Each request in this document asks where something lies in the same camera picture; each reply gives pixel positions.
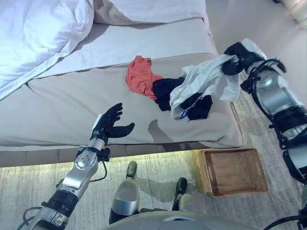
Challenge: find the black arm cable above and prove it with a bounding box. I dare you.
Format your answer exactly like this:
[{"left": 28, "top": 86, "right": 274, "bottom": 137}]
[
  {"left": 239, "top": 58, "right": 307, "bottom": 149},
  {"left": 18, "top": 160, "right": 108, "bottom": 230}
]

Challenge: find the brown wicker basket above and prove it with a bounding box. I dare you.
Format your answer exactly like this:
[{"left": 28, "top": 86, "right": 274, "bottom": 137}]
[{"left": 196, "top": 148, "right": 269, "bottom": 198}]

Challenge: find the white duvet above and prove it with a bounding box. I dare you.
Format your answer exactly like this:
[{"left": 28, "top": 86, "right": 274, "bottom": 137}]
[{"left": 0, "top": 0, "right": 207, "bottom": 101}]

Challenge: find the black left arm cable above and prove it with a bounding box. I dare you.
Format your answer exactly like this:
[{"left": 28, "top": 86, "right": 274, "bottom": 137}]
[{"left": 18, "top": 160, "right": 108, "bottom": 230}]

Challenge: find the grey striped rug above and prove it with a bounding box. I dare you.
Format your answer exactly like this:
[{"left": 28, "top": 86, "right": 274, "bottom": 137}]
[{"left": 0, "top": 86, "right": 307, "bottom": 230}]

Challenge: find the silver left robot leg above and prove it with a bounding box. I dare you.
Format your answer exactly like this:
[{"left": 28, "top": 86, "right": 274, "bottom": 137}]
[{"left": 109, "top": 161, "right": 141, "bottom": 225}]

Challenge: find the orange garment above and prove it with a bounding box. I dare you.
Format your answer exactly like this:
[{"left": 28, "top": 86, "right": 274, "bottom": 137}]
[{"left": 126, "top": 55, "right": 164, "bottom": 101}]

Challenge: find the navy black garment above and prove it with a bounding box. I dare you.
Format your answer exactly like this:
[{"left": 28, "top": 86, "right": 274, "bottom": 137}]
[{"left": 152, "top": 76, "right": 213, "bottom": 121}]

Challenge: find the white garment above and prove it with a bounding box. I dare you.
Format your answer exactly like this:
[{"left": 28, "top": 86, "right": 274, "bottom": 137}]
[{"left": 169, "top": 54, "right": 241, "bottom": 120}]

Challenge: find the bed with upholstered frame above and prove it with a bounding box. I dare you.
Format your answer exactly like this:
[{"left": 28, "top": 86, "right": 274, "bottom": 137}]
[{"left": 0, "top": 0, "right": 247, "bottom": 168}]

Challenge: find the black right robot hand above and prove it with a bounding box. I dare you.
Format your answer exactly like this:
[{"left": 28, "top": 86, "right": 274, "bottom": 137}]
[{"left": 222, "top": 38, "right": 268, "bottom": 76}]

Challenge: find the light grey bed sheet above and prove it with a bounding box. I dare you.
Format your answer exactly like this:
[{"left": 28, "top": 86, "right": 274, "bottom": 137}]
[{"left": 35, "top": 18, "right": 219, "bottom": 80}]

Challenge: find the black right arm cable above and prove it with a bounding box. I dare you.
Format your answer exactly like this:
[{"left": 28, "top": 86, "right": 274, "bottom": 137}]
[{"left": 239, "top": 58, "right": 307, "bottom": 149}]

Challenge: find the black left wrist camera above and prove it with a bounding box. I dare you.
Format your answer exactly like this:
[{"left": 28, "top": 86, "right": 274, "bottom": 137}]
[{"left": 99, "top": 148, "right": 111, "bottom": 161}]

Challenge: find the grey robot torso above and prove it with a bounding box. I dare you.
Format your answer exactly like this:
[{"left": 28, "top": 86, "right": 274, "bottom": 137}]
[{"left": 100, "top": 210, "right": 255, "bottom": 230}]

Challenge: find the silver robot leg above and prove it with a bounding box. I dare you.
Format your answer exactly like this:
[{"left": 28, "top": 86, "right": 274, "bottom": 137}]
[
  {"left": 109, "top": 161, "right": 141, "bottom": 225},
  {"left": 171, "top": 177, "right": 208, "bottom": 214}
]

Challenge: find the white bed with pillows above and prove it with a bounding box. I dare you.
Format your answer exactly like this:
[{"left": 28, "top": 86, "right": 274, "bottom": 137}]
[{"left": 0, "top": 52, "right": 243, "bottom": 153}]

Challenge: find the silver right robot leg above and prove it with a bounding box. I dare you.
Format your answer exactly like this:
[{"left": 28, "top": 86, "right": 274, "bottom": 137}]
[{"left": 171, "top": 177, "right": 208, "bottom": 214}]

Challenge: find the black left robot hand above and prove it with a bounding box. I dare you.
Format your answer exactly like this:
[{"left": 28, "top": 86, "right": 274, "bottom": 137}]
[{"left": 90, "top": 103, "right": 136, "bottom": 144}]

